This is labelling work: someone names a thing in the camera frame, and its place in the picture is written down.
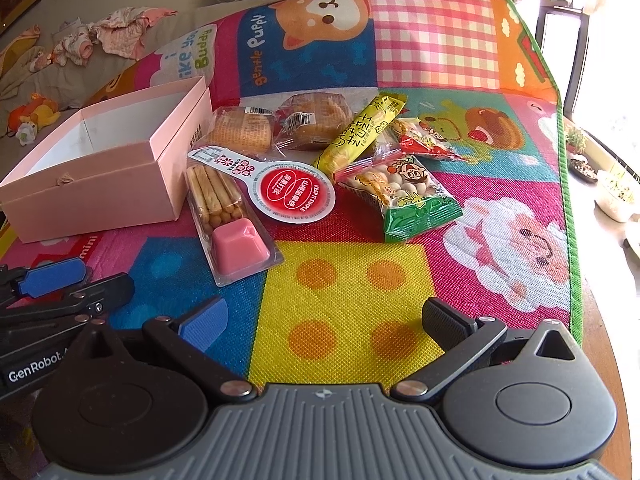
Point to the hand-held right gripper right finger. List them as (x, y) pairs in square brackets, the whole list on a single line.
[(445, 325)]

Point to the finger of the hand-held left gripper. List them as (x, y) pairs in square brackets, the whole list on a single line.
[(107, 291), (50, 277)]

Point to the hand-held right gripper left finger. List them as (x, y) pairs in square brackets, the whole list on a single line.
[(202, 324)]

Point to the pink cardboard box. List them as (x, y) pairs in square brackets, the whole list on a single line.
[(100, 185)]

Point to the biscuit stick pack with dip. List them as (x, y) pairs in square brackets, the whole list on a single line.
[(222, 200)]

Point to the green snack packet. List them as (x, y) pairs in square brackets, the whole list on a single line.
[(400, 190)]

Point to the red snack packet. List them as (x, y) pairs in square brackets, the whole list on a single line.
[(425, 142)]

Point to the bread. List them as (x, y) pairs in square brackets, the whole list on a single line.
[(315, 117), (240, 132)]

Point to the yellow cheese stick packet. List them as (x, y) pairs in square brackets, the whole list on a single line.
[(355, 132)]

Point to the colourful cartoon play mat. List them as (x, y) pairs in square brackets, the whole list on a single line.
[(350, 285)]

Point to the orange plush toy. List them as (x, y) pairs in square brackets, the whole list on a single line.
[(35, 112)]

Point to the beige sofa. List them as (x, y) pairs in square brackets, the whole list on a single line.
[(75, 85)]

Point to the pale round plant pot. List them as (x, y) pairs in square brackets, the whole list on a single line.
[(632, 242)]

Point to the dark plant dish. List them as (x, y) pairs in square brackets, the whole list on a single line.
[(584, 169)]

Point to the white plant pot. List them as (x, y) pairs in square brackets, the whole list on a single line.
[(617, 195)]

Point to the small potted plant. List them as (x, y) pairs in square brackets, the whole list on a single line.
[(575, 140)]

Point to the white pink baby garment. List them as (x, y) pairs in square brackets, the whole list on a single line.
[(75, 45)]

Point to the pink baby clothes pile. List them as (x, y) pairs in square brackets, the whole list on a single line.
[(125, 30)]

